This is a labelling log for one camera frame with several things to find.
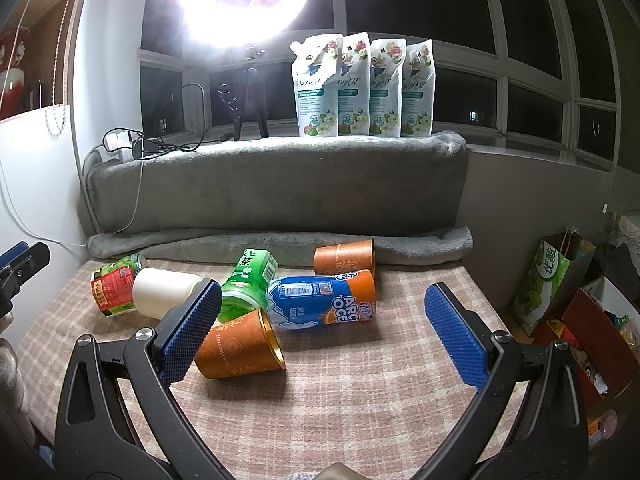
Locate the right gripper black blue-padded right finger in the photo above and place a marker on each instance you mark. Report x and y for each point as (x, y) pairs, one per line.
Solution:
(548, 439)

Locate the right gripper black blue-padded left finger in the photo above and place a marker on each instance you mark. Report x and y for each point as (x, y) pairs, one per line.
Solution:
(95, 437)

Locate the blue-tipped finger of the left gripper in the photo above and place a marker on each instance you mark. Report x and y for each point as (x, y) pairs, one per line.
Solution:
(18, 265)

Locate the red green label cup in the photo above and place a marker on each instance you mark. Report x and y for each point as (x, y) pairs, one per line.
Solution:
(112, 284)

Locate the white plastic cup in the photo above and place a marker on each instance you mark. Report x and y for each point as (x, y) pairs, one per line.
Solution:
(156, 291)

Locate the near orange paper cup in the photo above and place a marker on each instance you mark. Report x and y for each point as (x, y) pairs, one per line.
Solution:
(243, 346)

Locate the orange paper cup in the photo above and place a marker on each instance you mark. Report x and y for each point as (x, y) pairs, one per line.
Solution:
(345, 257)
(243, 346)

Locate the blue orange Arctic Ocean cup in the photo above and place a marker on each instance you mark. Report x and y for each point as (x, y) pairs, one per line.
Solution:
(302, 302)

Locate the far orange paper cup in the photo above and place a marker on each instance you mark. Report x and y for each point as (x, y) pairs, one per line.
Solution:
(345, 257)

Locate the red cardboard box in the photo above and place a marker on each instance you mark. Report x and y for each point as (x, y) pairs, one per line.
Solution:
(585, 326)

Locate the plaid table cloth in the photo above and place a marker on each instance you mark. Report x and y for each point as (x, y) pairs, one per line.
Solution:
(377, 396)

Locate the green paper shopping bag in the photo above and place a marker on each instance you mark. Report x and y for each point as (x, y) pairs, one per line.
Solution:
(559, 264)

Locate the white power strip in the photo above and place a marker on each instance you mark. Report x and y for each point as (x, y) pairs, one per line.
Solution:
(118, 139)

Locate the grey rolled blanket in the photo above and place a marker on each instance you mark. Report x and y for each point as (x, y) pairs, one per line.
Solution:
(289, 248)

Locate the grey plush cushion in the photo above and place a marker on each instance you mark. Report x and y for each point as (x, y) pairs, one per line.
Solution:
(346, 185)

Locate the black light tripod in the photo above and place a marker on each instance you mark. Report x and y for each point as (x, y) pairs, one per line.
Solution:
(252, 94)

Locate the refill pouch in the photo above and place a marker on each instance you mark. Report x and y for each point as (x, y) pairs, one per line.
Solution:
(387, 61)
(354, 86)
(418, 90)
(315, 73)

